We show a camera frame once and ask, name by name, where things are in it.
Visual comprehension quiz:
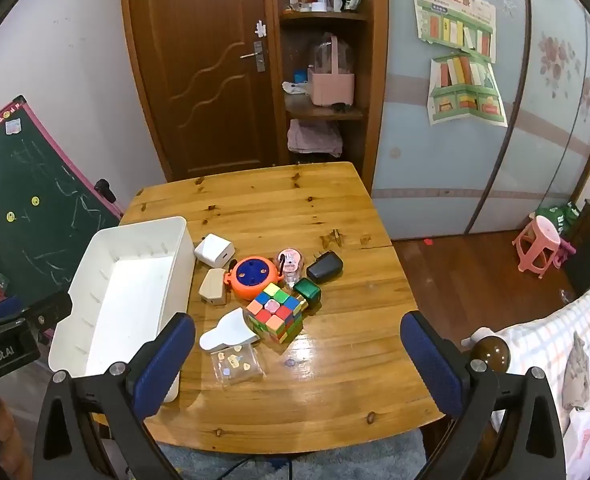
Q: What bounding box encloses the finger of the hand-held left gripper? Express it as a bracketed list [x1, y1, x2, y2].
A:
[0, 291, 73, 333]

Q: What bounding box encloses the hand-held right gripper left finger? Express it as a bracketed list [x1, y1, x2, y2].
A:
[32, 312, 196, 480]

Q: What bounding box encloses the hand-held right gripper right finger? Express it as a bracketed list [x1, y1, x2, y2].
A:
[400, 310, 567, 480]

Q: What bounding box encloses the clear plastic box with stickers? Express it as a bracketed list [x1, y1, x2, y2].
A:
[210, 344, 267, 387]

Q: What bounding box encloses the white plastic storage bin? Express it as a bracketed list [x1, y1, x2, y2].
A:
[48, 216, 196, 406]

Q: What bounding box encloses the multicolour puzzle cube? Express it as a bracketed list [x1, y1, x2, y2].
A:
[243, 282, 308, 345]

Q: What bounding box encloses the white cube charger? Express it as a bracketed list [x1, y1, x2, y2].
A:
[194, 233, 237, 268]

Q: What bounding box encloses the orange round toy blue top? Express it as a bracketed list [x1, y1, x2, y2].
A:
[223, 255, 284, 302]

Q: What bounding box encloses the black power adapter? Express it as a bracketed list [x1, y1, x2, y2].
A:
[306, 250, 345, 284]

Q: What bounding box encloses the green gold cylinder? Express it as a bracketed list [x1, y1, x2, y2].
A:
[293, 277, 323, 313]

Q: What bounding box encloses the pink correction tape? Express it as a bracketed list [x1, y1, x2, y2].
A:
[276, 247, 305, 288]

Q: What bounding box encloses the white plastic scoop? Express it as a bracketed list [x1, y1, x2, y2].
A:
[199, 307, 261, 352]

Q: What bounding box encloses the brown round bedpost knob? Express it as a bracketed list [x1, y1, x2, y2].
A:
[475, 334, 511, 373]

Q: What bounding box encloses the beige plug adapter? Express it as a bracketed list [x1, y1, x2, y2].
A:
[198, 267, 231, 306]

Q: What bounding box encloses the plaid blanket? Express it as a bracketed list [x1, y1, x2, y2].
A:
[490, 267, 590, 461]

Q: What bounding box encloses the grey rug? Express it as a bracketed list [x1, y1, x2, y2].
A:
[160, 427, 426, 480]

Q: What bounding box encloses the pink plastic stool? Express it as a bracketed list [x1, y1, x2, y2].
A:
[512, 215, 576, 279]

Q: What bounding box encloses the white plastic bag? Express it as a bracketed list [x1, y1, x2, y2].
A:
[562, 407, 590, 480]

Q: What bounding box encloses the floral glass wardrobe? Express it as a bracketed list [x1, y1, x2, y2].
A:
[372, 0, 590, 241]

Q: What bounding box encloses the green bag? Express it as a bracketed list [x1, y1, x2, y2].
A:
[535, 202, 581, 241]

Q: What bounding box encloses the folded pink towel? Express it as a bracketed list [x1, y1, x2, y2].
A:
[287, 119, 344, 157]

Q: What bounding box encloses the brown wooden door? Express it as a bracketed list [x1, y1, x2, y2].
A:
[120, 0, 281, 183]

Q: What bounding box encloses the pink basket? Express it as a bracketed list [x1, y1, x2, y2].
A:
[307, 35, 356, 107]

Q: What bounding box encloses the clear plastic container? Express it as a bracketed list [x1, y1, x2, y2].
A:
[314, 32, 353, 73]

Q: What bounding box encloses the wooden shelf unit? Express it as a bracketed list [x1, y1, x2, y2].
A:
[267, 0, 391, 193]

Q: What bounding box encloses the green chalkboard pink frame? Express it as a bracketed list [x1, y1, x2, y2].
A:
[0, 95, 123, 306]

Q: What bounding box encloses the wall poster with bookshelf print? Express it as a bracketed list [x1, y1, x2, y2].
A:
[410, 0, 497, 63]
[427, 55, 507, 128]

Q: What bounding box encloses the metal door handle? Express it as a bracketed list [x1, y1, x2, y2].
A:
[240, 41, 267, 73]

